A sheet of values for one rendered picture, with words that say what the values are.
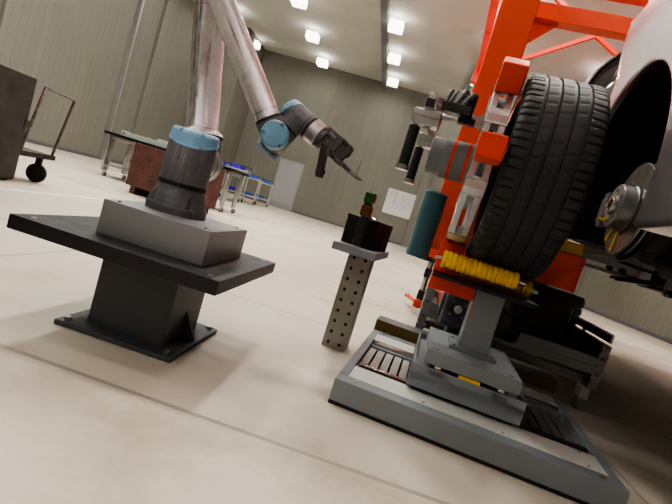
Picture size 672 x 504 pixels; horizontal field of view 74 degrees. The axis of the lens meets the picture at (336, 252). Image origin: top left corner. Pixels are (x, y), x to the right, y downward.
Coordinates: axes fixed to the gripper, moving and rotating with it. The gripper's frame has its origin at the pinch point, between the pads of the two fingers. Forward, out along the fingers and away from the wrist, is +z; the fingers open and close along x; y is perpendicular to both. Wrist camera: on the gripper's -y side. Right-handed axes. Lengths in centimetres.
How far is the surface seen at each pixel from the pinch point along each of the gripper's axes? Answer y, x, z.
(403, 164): 13.3, -13.8, 10.0
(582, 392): -1, 60, 137
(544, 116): 47, -28, 31
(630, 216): 51, -2, 75
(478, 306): -4, -3, 61
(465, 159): 29.3, -3.1, 23.3
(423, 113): 29.1, -14.1, 3.8
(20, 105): -112, 103, -215
